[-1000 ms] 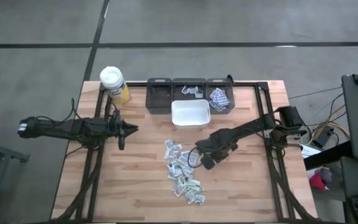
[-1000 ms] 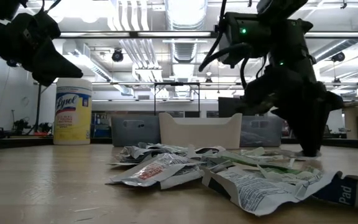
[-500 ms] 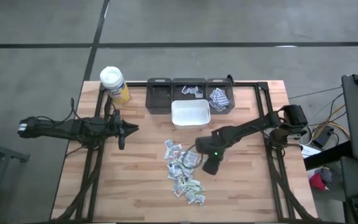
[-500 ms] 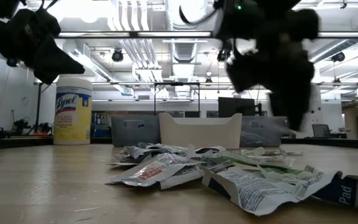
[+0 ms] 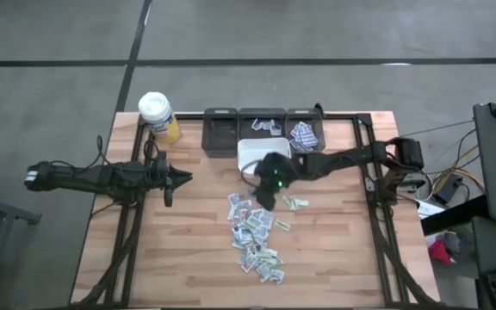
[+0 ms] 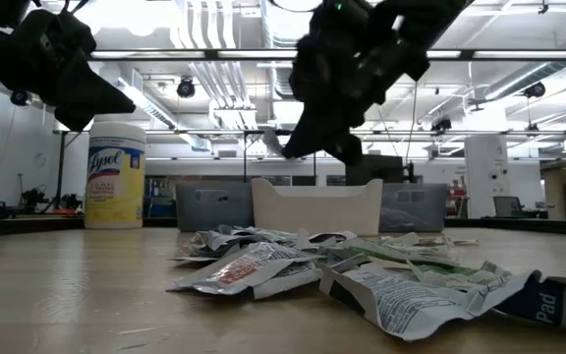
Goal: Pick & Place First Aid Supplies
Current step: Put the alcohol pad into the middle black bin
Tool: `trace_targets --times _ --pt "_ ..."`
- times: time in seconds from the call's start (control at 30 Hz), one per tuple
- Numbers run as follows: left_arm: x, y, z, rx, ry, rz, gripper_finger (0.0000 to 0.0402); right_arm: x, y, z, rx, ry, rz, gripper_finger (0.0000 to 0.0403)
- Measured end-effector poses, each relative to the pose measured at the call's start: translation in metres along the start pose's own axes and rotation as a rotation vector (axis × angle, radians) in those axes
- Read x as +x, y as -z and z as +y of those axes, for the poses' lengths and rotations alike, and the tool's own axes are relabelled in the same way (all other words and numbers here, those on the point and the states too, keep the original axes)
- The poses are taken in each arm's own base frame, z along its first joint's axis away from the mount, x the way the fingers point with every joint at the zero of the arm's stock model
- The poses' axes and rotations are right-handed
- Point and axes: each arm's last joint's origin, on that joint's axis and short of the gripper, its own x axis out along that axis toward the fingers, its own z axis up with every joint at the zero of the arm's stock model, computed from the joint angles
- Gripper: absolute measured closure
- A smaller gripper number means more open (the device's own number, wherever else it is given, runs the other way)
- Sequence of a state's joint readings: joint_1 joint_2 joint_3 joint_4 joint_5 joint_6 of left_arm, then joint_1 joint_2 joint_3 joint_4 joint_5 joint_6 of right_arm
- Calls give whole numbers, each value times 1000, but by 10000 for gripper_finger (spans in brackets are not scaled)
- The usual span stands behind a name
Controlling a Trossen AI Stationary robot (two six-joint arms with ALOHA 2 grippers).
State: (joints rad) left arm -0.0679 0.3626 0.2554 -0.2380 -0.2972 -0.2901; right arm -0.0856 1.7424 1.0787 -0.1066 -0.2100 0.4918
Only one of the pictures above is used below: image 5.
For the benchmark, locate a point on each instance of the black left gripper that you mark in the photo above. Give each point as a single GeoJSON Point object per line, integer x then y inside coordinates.
{"type": "Point", "coordinates": [157, 178]}

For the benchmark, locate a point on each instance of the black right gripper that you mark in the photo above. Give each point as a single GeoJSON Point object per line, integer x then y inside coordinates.
{"type": "Point", "coordinates": [266, 198]}

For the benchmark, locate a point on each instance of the blue striped bandage packet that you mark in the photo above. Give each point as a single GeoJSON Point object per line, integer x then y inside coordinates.
{"type": "Point", "coordinates": [305, 128]}
{"type": "Point", "coordinates": [300, 146]}
{"type": "Point", "coordinates": [295, 132]}
{"type": "Point", "coordinates": [310, 138]}

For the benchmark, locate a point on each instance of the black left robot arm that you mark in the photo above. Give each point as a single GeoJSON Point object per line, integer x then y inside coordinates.
{"type": "Point", "coordinates": [80, 178]}

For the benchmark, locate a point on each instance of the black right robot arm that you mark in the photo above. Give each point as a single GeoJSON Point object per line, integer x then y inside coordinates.
{"type": "Point", "coordinates": [338, 158]}

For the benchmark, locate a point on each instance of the white blue print packet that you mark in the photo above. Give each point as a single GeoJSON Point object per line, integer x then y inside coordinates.
{"type": "Point", "coordinates": [262, 219]}

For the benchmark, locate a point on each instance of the crumpled blue-grey packet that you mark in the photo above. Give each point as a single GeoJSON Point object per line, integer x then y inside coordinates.
{"type": "Point", "coordinates": [233, 199]}

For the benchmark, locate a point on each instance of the white navy print packet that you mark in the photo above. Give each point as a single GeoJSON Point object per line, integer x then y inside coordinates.
{"type": "Point", "coordinates": [241, 234]}

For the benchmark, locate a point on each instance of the white plastic bin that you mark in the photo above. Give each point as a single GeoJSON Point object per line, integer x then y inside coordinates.
{"type": "Point", "coordinates": [252, 150]}

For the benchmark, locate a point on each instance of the translucent grey plastic bin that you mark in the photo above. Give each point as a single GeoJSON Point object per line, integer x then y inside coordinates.
{"type": "Point", "coordinates": [243, 129]}
{"type": "Point", "coordinates": [293, 114]}
{"type": "Point", "coordinates": [220, 133]}

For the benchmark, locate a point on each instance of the yellow Lysol wipes canister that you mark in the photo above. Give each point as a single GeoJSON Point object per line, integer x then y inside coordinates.
{"type": "Point", "coordinates": [157, 116]}

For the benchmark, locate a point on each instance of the white packet red label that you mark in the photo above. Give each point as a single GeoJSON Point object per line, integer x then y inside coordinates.
{"type": "Point", "coordinates": [249, 264]}

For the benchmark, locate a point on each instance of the white paper sheet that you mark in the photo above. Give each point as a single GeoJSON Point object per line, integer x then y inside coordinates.
{"type": "Point", "coordinates": [429, 211]}

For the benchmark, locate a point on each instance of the dark grey metal stand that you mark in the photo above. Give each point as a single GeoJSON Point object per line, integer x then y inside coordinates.
{"type": "Point", "coordinates": [11, 212]}

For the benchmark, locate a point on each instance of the red cloth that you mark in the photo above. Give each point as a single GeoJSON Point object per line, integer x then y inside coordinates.
{"type": "Point", "coordinates": [439, 254]}

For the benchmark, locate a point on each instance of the black desk crossbar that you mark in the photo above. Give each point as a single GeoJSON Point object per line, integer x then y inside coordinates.
{"type": "Point", "coordinates": [450, 219]}

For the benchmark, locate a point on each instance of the grey cloth lump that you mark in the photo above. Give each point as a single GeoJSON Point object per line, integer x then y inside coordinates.
{"type": "Point", "coordinates": [452, 242]}

